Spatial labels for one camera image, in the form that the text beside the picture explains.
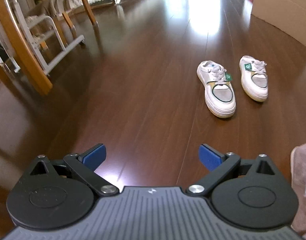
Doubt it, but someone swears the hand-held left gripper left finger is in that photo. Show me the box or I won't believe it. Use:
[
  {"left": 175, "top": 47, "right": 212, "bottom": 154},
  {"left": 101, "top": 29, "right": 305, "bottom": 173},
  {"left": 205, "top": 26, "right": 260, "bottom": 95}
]
[{"left": 22, "top": 143, "right": 120, "bottom": 197}]

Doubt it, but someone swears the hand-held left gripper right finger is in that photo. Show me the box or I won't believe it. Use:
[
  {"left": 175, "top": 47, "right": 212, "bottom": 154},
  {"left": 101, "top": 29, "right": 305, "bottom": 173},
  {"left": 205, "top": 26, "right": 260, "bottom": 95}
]
[{"left": 186, "top": 143, "right": 285, "bottom": 197}]

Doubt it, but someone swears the white green-label sneaker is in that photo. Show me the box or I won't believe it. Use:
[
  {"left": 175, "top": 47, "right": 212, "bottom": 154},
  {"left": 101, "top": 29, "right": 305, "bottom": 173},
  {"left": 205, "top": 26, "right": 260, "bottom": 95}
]
[
  {"left": 197, "top": 60, "right": 237, "bottom": 117},
  {"left": 239, "top": 56, "right": 269, "bottom": 102}
]

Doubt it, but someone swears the taupe plush slipper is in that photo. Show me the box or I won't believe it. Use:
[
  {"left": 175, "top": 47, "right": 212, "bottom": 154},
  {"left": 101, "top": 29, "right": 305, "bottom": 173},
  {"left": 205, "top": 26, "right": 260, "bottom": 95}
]
[{"left": 290, "top": 138, "right": 306, "bottom": 234}]

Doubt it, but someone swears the wooden chair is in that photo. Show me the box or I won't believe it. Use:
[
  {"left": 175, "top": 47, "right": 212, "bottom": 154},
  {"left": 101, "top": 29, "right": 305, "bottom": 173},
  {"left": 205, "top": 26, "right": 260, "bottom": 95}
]
[{"left": 47, "top": 0, "right": 100, "bottom": 39}]

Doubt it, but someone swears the brown cardboard sheet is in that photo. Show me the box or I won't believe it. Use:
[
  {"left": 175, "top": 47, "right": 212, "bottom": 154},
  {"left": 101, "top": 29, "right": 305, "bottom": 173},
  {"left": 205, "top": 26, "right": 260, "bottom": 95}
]
[{"left": 250, "top": 0, "right": 306, "bottom": 53}]

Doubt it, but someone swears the white metal frame rack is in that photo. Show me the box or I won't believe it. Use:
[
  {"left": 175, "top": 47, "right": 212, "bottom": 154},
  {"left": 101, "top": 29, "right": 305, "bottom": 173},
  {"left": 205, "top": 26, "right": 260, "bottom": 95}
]
[{"left": 0, "top": 0, "right": 85, "bottom": 73}]

